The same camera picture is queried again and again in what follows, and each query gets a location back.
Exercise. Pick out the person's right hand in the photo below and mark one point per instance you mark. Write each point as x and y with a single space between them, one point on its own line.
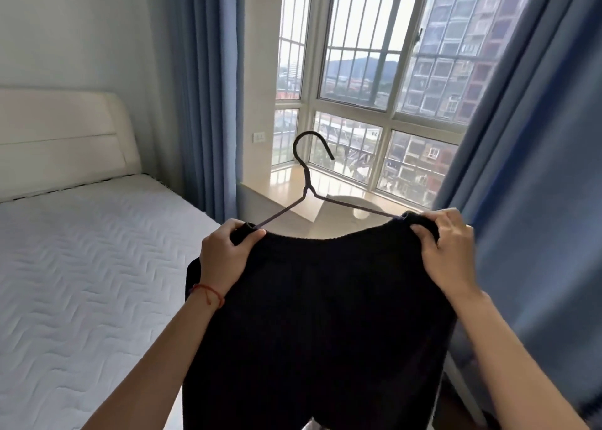
451 255

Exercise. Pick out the person's left hand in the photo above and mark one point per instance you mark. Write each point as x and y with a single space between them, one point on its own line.
226 260

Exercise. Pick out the black long trousers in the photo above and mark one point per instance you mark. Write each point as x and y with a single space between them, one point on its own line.
320 326

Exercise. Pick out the person's left forearm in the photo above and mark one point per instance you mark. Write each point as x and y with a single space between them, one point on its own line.
155 373

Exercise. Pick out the person's right forearm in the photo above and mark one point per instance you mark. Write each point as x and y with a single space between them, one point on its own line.
517 373

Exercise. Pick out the beige window sill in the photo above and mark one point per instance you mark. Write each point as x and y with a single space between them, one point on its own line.
287 180

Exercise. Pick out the white chair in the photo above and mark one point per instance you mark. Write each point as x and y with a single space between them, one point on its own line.
334 218

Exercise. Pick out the white quilted mattress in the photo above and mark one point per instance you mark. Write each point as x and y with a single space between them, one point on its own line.
70 279

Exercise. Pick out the white bed frame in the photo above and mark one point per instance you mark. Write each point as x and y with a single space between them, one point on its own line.
61 138

